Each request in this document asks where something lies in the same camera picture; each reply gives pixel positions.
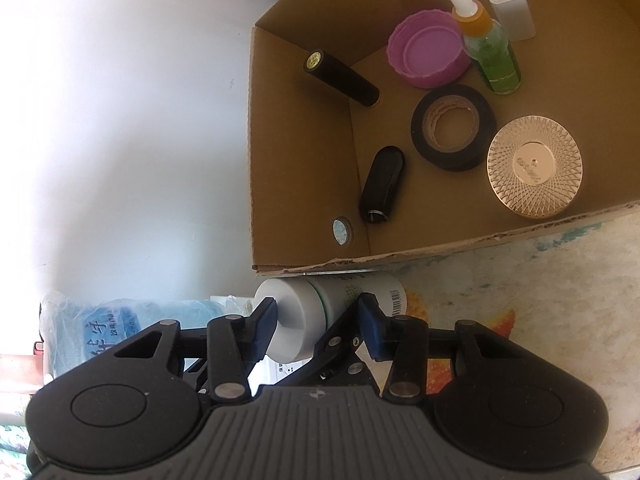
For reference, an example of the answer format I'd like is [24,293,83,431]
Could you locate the white supplement bottle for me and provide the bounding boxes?
[255,272,408,364]

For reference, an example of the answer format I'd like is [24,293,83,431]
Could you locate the black oval case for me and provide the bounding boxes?
[359,145,406,224]

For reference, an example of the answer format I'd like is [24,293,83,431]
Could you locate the gold lid black jar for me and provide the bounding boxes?
[486,115,584,220]

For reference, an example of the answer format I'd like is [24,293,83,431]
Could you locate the black tape roll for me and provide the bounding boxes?
[410,84,497,171]

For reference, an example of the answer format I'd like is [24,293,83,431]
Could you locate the black cylindrical tube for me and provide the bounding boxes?
[304,49,380,107]

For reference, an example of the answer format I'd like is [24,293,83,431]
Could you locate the pink plastic lid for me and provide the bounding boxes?
[386,9,471,89]

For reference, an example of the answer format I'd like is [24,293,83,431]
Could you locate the green dropper bottle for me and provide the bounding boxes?
[449,0,522,96]

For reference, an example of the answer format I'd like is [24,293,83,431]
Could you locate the white power adapter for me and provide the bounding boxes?
[488,0,536,42]

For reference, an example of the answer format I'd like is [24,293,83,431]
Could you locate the blue water jug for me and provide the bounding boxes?
[40,292,252,378]

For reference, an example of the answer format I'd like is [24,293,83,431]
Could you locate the brown cardboard box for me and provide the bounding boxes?
[247,0,640,278]

